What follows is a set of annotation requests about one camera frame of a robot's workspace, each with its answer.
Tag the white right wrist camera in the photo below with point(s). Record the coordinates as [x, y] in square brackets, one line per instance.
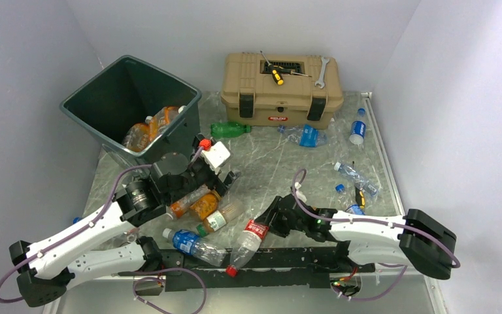
[299, 193]

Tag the yellow black tool right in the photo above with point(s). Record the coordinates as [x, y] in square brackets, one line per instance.
[359, 198]

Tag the green plastic bottle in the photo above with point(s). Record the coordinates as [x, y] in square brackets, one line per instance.
[221, 130]

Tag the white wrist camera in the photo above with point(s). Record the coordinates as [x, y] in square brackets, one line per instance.
[299, 193]
[214, 154]

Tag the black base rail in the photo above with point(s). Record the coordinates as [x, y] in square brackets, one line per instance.
[311, 266]

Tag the blue label water bottle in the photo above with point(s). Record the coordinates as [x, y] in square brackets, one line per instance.
[193, 245]

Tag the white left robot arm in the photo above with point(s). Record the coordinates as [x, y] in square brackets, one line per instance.
[47, 269]

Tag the clear bottle blue cap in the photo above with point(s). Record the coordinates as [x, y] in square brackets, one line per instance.
[360, 181]

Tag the silver open-end wrench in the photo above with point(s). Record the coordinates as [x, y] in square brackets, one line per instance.
[320, 83]

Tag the orange juice bottle gold cap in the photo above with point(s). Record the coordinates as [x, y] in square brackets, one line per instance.
[206, 205]

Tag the thin dark screwdriver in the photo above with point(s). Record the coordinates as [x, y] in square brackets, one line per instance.
[287, 71]

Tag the clear bottle red label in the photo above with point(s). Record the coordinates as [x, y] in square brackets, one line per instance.
[246, 246]

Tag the crushed Pepsi bottle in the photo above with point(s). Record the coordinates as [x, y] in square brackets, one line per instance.
[346, 200]

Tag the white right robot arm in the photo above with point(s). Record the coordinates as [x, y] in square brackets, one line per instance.
[415, 239]

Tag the crushed orange label bottle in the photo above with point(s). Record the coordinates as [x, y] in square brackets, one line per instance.
[160, 121]

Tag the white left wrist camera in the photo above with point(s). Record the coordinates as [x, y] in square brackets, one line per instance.
[214, 154]

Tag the large orange label bottle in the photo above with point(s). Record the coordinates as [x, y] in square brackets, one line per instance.
[137, 138]

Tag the dark green plastic bin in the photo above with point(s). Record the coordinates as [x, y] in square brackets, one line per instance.
[125, 93]

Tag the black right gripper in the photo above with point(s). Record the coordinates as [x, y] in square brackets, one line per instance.
[274, 226]

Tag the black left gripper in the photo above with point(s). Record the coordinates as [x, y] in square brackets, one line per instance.
[221, 186]

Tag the blue label bottle far right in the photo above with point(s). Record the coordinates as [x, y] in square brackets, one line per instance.
[358, 128]

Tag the yellow black screwdriver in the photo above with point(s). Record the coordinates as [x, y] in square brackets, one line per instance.
[277, 77]

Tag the crushed blue label bottle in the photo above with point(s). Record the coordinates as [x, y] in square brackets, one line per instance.
[304, 135]

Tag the tan plastic toolbox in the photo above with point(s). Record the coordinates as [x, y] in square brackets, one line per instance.
[251, 96]

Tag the clear bottle orange label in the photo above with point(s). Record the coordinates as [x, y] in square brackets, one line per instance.
[180, 207]

